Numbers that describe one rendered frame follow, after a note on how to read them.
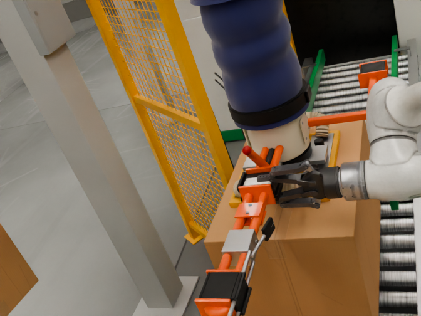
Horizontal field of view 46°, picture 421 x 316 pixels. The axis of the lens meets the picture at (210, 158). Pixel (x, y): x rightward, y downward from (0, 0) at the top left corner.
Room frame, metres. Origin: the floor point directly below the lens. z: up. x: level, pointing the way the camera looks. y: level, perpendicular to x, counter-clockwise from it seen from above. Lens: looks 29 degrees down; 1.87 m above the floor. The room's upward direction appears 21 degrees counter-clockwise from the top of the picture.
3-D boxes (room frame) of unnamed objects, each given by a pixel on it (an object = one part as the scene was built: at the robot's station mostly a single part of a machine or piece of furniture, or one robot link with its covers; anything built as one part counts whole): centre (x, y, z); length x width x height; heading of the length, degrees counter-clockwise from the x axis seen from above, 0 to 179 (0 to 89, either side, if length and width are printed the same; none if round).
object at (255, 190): (1.04, -0.09, 1.16); 0.10 x 0.08 x 0.06; 62
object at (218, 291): (0.74, 0.07, 1.16); 0.08 x 0.07 x 0.05; 152
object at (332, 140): (1.22, -0.29, 1.06); 0.34 x 0.10 x 0.05; 152
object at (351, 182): (0.92, -0.29, 1.17); 0.09 x 0.06 x 0.09; 152
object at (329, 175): (0.96, -0.23, 1.17); 0.09 x 0.07 x 0.08; 62
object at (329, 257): (1.25, -0.22, 0.84); 0.60 x 0.40 x 0.40; 153
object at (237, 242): (0.85, 0.01, 1.16); 0.07 x 0.07 x 0.04; 62
